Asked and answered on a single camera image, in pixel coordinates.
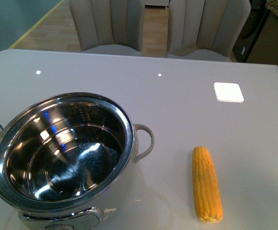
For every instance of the yellow corn cob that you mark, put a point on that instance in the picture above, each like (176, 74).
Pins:
(206, 192)

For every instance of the right beige upholstered chair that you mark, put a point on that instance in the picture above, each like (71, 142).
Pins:
(205, 29)

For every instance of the left beige upholstered chair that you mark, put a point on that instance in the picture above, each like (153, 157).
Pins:
(110, 27)

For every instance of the beige upholstered chair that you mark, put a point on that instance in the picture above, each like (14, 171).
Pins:
(110, 27)
(205, 29)

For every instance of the dark cabinet at right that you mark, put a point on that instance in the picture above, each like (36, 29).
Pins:
(258, 40)

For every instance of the stainless steel electric pot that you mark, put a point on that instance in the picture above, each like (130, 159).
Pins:
(69, 161)

